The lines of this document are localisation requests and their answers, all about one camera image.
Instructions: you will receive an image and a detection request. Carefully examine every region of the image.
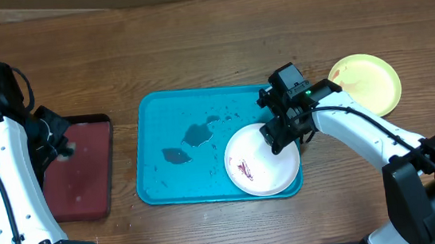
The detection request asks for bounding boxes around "white plate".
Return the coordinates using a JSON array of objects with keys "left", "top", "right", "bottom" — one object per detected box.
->
[{"left": 224, "top": 123, "right": 303, "bottom": 198}]

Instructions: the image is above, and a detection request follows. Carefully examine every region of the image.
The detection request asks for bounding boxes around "yellow-green plate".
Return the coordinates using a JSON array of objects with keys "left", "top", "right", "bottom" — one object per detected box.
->
[{"left": 327, "top": 53, "right": 402, "bottom": 116}]

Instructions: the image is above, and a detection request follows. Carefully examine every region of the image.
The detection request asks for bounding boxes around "green and yellow sponge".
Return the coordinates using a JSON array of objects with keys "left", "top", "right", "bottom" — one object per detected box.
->
[{"left": 57, "top": 142, "right": 76, "bottom": 162}]

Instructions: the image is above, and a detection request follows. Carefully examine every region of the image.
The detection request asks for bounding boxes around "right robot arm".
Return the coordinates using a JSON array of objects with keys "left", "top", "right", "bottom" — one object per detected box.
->
[{"left": 257, "top": 80, "right": 435, "bottom": 244}]

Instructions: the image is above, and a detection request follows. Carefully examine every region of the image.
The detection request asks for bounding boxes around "dark red water tray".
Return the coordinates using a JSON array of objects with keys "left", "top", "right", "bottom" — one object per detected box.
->
[{"left": 43, "top": 113, "right": 113, "bottom": 223}]

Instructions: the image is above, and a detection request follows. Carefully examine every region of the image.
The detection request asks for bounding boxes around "teal plastic serving tray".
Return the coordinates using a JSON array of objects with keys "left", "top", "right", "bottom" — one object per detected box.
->
[{"left": 126, "top": 77, "right": 306, "bottom": 213}]

